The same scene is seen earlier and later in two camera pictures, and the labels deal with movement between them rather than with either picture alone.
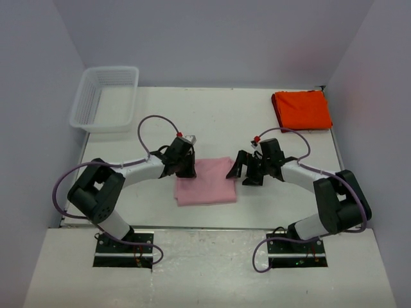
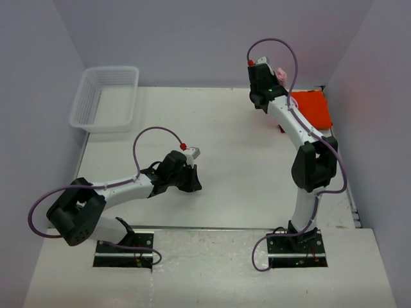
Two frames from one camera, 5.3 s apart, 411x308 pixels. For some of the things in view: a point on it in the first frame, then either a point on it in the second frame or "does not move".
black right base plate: x=283 y=253 does not move
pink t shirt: x=211 y=185 -> x=282 y=80
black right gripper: x=245 y=158 -> x=275 y=78
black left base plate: x=108 y=253 does not move
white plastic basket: x=104 y=99 does not move
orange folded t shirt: x=303 y=110 does not move
